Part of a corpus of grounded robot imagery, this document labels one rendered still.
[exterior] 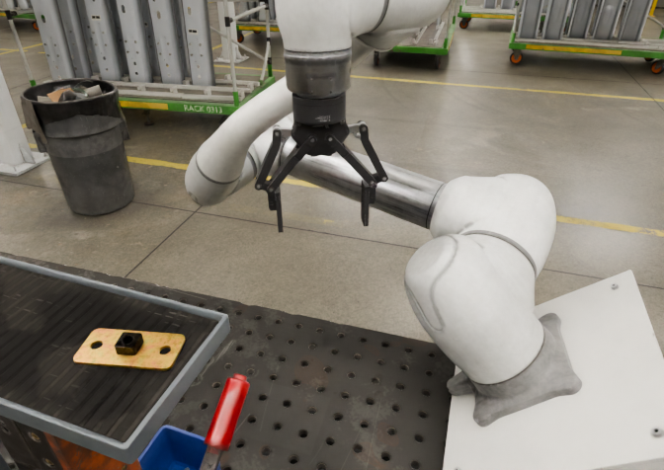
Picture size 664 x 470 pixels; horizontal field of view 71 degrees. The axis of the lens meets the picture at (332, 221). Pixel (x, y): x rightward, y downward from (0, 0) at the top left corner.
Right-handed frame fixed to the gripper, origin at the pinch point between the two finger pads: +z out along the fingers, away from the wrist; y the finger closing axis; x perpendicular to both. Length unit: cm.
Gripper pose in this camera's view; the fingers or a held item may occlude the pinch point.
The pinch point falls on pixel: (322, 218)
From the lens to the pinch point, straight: 74.6
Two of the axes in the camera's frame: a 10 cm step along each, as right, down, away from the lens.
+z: 0.2, 8.7, 4.9
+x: -1.1, -4.8, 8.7
